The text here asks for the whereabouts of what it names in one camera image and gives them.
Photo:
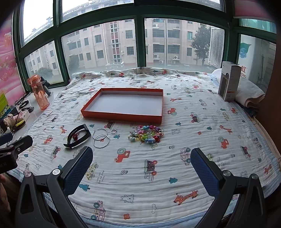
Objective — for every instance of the green window frame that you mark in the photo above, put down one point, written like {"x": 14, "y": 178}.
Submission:
{"x": 139, "y": 10}

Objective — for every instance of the orange shallow tray box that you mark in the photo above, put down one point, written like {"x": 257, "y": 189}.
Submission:
{"x": 126, "y": 104}

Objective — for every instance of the large silver hoop earring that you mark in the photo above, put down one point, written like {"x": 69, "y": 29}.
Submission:
{"x": 101, "y": 141}

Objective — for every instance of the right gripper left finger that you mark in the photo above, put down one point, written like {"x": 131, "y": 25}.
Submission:
{"x": 43, "y": 200}

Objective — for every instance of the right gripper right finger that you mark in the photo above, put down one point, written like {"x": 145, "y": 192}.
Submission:
{"x": 238, "y": 201}

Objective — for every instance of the pink patterned curtain left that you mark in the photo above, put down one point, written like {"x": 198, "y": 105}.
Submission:
{"x": 10, "y": 82}

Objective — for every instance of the cartoon print bed quilt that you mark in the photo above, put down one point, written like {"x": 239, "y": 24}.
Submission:
{"x": 141, "y": 185}

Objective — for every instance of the black smart band watch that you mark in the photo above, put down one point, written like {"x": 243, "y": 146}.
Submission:
{"x": 83, "y": 135}

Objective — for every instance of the white folded pillow towel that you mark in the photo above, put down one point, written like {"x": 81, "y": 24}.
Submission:
{"x": 248, "y": 94}

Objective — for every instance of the white grey product box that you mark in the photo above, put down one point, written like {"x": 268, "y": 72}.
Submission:
{"x": 229, "y": 80}

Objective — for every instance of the black device on sill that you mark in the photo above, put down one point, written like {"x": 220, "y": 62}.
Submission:
{"x": 45, "y": 85}

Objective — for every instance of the orange water bottle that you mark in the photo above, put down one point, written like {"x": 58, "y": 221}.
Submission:
{"x": 39, "y": 94}

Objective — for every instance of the pink curtain right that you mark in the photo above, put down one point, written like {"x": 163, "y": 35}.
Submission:
{"x": 251, "y": 9}

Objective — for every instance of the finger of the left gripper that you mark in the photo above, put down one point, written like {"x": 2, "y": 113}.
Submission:
{"x": 21, "y": 145}
{"x": 5, "y": 138}

